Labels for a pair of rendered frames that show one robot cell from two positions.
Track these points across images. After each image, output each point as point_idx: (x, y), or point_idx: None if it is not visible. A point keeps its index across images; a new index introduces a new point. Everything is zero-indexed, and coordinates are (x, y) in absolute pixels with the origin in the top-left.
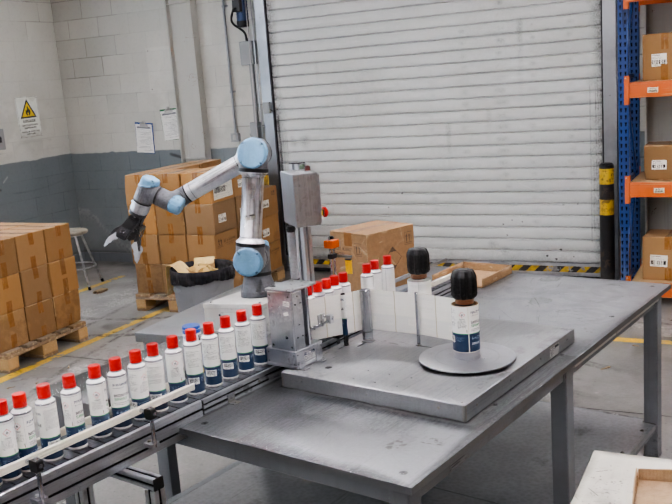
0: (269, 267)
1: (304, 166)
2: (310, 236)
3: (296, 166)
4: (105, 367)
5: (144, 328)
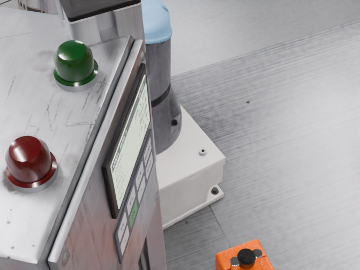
0: (154, 91)
1: (82, 72)
2: (157, 238)
3: (67, 25)
4: None
5: None
